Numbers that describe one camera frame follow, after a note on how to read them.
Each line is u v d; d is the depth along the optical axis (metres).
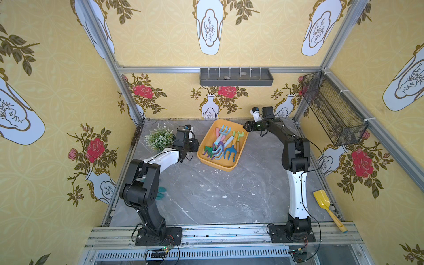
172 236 0.72
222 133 1.11
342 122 0.83
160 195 0.84
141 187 0.47
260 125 0.95
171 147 0.71
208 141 1.06
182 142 0.75
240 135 1.10
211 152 0.98
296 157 0.64
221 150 1.00
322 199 0.85
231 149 1.03
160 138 0.86
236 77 0.92
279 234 0.73
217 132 1.10
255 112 0.99
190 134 0.79
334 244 0.78
